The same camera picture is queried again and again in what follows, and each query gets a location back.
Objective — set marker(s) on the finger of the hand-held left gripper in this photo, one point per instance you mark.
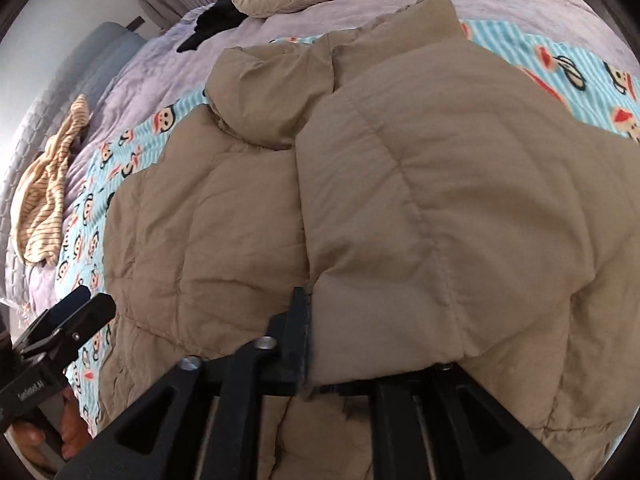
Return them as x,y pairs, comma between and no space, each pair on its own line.
70,305
90,315

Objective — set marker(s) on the blue monkey print blanket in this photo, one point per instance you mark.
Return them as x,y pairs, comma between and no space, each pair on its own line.
550,60

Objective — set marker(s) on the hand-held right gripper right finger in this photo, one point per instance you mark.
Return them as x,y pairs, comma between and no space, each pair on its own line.
440,410

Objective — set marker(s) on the black cloth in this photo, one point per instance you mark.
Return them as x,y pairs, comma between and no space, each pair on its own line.
220,17

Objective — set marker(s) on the beige striped garment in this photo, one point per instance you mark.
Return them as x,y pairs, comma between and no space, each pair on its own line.
40,200

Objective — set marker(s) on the tan puffer jacket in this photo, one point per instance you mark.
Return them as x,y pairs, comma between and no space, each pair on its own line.
400,185

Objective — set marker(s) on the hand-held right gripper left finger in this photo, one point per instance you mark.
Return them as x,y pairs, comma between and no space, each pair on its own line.
295,350

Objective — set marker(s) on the person's left hand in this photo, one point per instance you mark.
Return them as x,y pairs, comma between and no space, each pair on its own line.
75,430

